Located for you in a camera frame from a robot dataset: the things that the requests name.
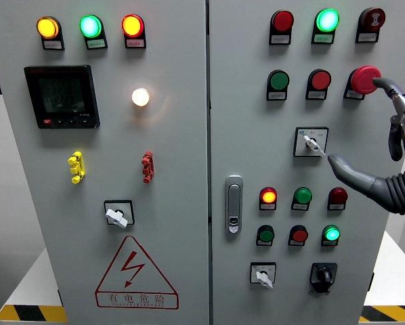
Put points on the small dark red lamp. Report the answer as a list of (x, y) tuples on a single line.
[(338, 195)]

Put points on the small black label plate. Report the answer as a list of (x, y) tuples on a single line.
[(296, 243), (277, 95), (322, 38), (96, 44), (264, 243), (299, 206), (335, 206), (329, 243), (367, 37), (267, 206), (53, 44), (280, 39), (316, 95), (135, 43), (353, 94)]

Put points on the small green lit lamp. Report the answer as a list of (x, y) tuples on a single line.
[(331, 233)]

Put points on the small green unlit lamp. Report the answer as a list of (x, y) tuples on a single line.
[(303, 195)]

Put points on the short black door hinge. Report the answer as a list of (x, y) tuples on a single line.
[(60, 298), (371, 282)]

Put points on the small red push button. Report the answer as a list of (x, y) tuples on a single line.
[(299, 234)]

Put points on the large red stop button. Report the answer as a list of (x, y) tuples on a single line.
[(363, 79)]

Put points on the small red lit lamp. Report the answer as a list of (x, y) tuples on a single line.
[(268, 196)]

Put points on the black yellow striped tape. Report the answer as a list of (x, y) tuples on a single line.
[(388, 313), (30, 313)]

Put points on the large red push button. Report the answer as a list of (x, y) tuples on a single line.
[(320, 80)]

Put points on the small green push button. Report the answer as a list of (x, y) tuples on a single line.
[(265, 234)]

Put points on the pale grey door with lock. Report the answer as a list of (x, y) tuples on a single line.
[(250, 152)]

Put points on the silver door lock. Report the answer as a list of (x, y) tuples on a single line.
[(233, 203)]

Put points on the large green push button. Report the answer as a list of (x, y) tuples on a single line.
[(278, 80)]

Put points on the dark red buzzer lamp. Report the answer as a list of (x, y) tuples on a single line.
[(372, 18)]

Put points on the large green lit lamp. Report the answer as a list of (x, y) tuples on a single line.
[(90, 26), (327, 20)]

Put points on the large red unlit lamp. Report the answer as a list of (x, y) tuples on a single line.
[(282, 21)]

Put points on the pale grey door with display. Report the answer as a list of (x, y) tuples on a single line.
[(175, 152)]

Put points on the white round lamp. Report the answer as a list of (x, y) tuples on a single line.
[(140, 97)]

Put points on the red warning triangle sign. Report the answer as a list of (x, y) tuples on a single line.
[(136, 298)]

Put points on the red-orange lit round lamp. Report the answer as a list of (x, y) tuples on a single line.
[(132, 25)]

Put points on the black display meter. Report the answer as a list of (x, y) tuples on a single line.
[(62, 96)]

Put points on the yellow round lamp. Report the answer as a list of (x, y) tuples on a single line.
[(47, 27)]

